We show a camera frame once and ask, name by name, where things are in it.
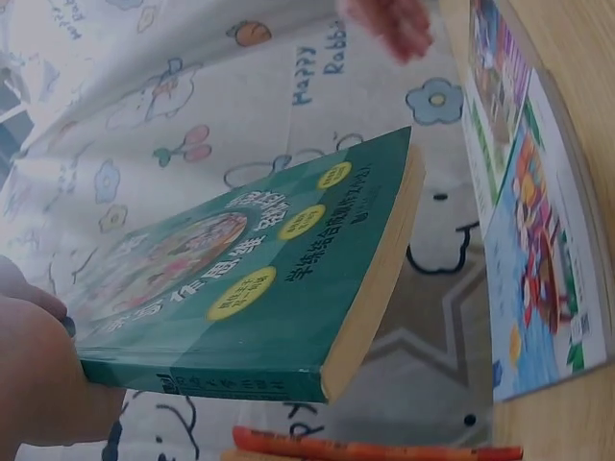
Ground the person's right hand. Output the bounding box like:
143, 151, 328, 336
334, 0, 434, 64

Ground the person's left hand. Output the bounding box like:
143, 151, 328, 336
0, 255, 127, 461

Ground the green paperback book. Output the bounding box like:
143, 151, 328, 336
61, 125, 427, 404

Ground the white and green picture book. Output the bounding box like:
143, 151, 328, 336
459, 0, 571, 227

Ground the blue picture book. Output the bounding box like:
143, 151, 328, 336
481, 69, 615, 403

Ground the orange book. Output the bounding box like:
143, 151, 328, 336
219, 414, 525, 461

